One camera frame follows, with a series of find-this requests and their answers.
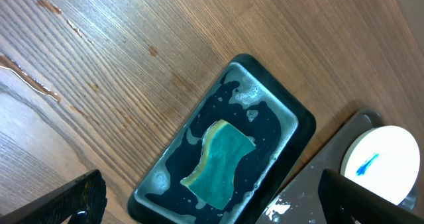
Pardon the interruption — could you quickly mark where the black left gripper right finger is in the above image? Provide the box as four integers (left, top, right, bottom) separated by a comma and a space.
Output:
318, 169, 423, 224

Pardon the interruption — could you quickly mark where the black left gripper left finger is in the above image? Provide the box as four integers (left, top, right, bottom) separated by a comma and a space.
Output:
1, 170, 107, 224

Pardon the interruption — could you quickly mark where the white plate with blue stain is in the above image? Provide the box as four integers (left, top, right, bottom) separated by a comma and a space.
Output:
340, 125, 420, 205

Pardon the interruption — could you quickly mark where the green yellow sponge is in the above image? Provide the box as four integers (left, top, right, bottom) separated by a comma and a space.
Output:
180, 119, 256, 210

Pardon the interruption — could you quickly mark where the dark brown serving tray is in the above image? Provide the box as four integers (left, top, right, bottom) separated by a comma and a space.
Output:
254, 107, 419, 224

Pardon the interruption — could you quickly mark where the black soapy water tray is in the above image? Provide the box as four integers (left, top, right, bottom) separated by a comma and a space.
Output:
128, 54, 316, 223

